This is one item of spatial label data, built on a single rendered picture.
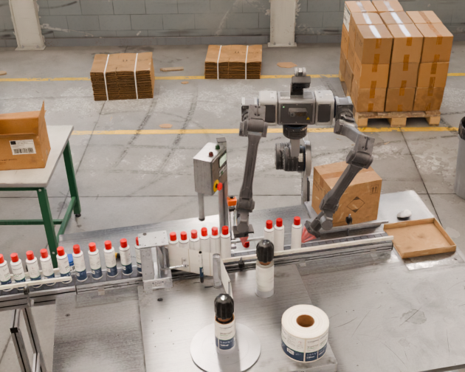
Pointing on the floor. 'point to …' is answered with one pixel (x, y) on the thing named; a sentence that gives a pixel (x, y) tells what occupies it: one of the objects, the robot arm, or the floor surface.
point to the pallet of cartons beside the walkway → (393, 62)
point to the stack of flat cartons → (122, 76)
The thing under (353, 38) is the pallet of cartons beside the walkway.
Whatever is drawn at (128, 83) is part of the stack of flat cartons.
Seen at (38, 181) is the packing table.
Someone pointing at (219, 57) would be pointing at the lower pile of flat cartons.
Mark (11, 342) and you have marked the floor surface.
